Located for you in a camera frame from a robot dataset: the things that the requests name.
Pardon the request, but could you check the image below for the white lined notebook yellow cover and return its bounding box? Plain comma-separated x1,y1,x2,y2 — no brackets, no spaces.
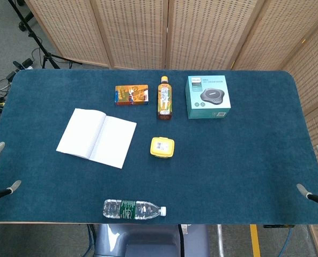
55,108,137,170

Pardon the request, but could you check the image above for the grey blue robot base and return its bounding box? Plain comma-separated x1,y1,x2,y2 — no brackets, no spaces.
94,223,211,257

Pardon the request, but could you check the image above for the dark blue table mat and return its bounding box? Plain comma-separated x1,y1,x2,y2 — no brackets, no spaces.
0,69,318,225

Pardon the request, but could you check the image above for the white power strip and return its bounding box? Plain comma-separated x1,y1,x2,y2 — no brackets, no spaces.
12,58,34,71

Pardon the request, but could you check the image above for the clear water bottle green label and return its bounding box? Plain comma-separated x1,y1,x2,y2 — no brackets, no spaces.
102,199,167,221

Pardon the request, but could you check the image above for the teal speaker product box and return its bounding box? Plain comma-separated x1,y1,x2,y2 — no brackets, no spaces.
184,75,232,119

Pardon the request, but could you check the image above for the black tripod stand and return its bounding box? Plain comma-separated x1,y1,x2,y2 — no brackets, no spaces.
7,0,82,70

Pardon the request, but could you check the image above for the colourful orange snack box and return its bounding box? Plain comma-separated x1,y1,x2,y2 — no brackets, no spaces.
114,85,150,107

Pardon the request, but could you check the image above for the green tub yellow lid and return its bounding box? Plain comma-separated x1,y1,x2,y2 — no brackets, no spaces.
149,137,175,160

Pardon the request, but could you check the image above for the tea bottle yellow label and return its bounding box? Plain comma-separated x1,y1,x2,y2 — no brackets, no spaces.
157,75,173,120

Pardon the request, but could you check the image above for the blue cable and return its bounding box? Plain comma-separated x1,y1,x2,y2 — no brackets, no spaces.
85,224,98,257
277,224,295,257

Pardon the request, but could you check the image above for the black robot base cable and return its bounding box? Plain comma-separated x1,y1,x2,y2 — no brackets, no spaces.
176,224,187,257

